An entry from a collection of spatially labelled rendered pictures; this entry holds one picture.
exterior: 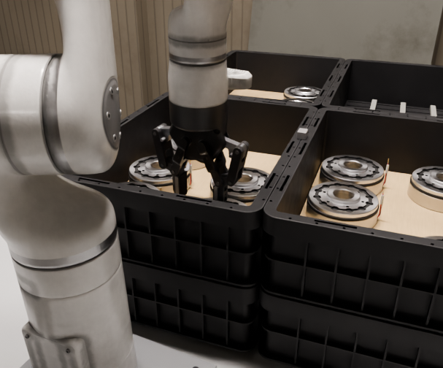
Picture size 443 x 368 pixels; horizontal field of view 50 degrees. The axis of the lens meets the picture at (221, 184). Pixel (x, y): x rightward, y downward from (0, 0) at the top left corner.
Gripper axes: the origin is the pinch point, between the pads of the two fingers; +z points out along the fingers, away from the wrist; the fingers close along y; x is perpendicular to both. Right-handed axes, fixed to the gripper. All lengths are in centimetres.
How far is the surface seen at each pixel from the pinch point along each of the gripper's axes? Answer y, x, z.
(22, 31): -282, 222, 52
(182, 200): 3.5, -10.4, -5.5
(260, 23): -72, 198, 20
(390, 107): 16, 67, 7
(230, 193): 2.8, 4.5, 1.9
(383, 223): 24.2, 11.5, 4.7
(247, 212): 11.4, -9.4, -5.7
